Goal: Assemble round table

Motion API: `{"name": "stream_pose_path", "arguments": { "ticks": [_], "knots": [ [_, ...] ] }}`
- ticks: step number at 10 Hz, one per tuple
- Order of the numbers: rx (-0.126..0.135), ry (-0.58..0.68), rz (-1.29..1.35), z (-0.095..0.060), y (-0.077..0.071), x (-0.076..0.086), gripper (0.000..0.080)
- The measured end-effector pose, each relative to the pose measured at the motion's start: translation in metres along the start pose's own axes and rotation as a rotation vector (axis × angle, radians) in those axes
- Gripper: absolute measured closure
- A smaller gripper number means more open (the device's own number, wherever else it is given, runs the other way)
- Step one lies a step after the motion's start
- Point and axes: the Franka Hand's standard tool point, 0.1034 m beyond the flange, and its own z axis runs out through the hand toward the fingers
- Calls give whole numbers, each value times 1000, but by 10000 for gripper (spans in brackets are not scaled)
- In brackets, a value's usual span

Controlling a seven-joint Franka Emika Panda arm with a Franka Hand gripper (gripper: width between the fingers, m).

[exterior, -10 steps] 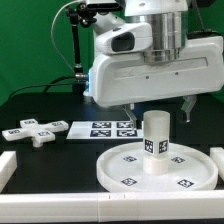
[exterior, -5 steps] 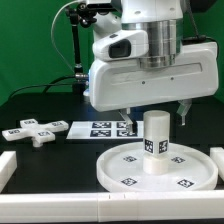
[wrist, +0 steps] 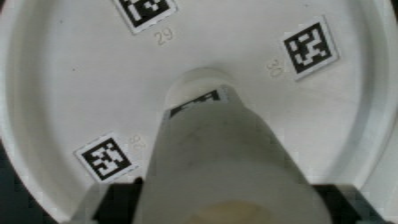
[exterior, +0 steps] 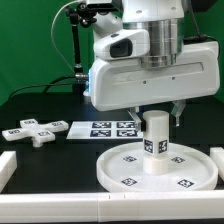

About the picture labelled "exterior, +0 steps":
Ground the white left fence block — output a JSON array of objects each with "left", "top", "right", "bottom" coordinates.
[{"left": 0, "top": 151, "right": 17, "bottom": 193}]

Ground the white fence block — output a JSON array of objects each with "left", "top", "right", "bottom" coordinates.
[
  {"left": 210, "top": 147, "right": 224, "bottom": 182},
  {"left": 0, "top": 151, "right": 17, "bottom": 193}
]

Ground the white front fence bar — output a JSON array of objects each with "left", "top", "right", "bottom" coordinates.
[{"left": 0, "top": 190, "right": 224, "bottom": 223}]

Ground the white marker sheet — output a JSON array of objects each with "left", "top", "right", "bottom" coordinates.
[{"left": 67, "top": 121, "right": 143, "bottom": 140}]

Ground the white round table top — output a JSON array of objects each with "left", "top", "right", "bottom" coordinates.
[{"left": 96, "top": 142, "right": 218, "bottom": 192}]

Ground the grey curved cable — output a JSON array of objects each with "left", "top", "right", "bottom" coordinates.
[{"left": 50, "top": 0, "right": 81, "bottom": 75}]

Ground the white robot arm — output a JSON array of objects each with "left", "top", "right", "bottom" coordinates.
[{"left": 86, "top": 0, "right": 220, "bottom": 129}]

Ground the white right fence block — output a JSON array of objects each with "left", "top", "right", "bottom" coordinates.
[{"left": 210, "top": 147, "right": 224, "bottom": 182}]

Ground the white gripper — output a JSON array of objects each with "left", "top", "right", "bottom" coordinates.
[{"left": 90, "top": 41, "right": 220, "bottom": 131}]

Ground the white cross-shaped table base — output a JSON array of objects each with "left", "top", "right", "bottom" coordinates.
[{"left": 2, "top": 119, "right": 69, "bottom": 148}]

